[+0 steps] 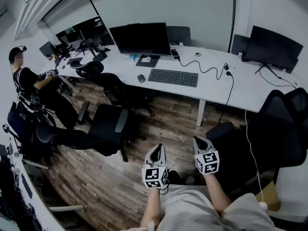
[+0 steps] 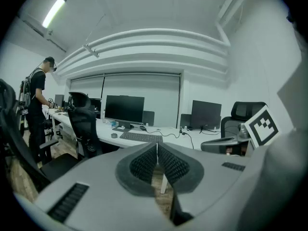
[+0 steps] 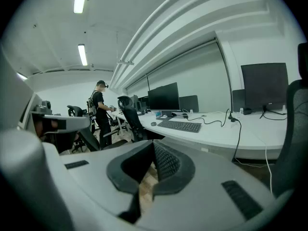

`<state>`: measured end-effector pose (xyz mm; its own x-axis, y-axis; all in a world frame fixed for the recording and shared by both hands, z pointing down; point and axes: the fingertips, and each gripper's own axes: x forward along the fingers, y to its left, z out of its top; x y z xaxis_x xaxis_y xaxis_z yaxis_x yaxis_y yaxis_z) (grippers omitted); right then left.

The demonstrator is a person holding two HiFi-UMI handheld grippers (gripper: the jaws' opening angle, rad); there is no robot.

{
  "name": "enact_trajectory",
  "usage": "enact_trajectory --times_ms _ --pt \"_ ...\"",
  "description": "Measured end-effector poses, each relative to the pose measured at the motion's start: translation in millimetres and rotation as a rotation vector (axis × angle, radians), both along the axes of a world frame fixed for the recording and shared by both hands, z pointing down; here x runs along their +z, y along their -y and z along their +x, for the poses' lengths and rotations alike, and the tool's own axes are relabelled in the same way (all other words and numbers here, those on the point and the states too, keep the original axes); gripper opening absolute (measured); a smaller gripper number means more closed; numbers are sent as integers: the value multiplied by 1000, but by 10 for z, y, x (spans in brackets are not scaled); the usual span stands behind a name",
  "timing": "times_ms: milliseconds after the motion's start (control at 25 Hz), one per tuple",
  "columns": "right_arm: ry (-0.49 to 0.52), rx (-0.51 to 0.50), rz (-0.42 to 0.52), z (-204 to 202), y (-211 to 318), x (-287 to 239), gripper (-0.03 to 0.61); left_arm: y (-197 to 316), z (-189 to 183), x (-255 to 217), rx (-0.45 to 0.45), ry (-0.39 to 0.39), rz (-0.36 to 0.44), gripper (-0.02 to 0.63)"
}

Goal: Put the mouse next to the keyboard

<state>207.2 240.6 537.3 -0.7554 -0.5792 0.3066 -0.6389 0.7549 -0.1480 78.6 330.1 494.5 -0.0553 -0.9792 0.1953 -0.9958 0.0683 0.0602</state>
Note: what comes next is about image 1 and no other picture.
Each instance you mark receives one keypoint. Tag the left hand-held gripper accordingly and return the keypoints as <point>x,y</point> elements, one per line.
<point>155,177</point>

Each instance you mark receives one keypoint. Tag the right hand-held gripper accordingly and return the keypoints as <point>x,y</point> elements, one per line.
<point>208,162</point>

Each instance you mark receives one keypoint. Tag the black keyboard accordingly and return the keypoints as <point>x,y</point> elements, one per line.
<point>173,77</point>

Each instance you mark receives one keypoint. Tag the black computer mouse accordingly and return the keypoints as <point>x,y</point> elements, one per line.
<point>141,78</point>

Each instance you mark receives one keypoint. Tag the person's right forearm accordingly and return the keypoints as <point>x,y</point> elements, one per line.
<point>216,194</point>

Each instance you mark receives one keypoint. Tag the person's left forearm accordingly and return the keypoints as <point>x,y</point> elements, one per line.
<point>151,206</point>

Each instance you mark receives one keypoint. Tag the white desk leg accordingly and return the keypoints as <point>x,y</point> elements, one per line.
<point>201,113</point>

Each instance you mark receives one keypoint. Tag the grey perforated shoe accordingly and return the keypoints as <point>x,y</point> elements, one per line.
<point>190,180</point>

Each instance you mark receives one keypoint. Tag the person's light grey shirt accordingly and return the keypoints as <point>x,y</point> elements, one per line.
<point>187,208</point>

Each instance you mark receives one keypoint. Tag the black office chair grey armrests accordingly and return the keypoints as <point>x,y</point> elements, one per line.
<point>106,121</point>

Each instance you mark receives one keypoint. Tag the black mesh office chair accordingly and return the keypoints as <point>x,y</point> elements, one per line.
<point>276,133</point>

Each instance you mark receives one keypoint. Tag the cardboard box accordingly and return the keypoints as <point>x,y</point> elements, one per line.
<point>272,196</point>

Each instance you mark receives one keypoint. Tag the black power adapter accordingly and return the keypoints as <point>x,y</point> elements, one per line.
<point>175,53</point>

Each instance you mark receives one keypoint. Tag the white card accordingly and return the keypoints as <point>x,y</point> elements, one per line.
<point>146,59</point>

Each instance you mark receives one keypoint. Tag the blue and white box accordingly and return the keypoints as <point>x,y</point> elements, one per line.
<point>131,57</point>

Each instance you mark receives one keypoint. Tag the small dark grey desk divider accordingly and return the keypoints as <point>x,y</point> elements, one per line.
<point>238,44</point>

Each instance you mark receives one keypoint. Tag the black office chair with headrest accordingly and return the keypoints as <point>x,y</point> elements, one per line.
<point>91,68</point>

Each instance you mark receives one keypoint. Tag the black monitor with heavy base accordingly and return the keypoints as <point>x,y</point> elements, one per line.
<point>99,56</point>

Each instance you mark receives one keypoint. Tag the large black desktop monitor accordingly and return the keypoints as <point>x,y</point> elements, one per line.
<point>139,38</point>

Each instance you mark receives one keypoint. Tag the dark blue jacket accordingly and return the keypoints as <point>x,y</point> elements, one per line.
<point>19,121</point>

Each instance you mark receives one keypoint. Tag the small black distant monitor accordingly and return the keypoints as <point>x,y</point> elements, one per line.
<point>47,49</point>

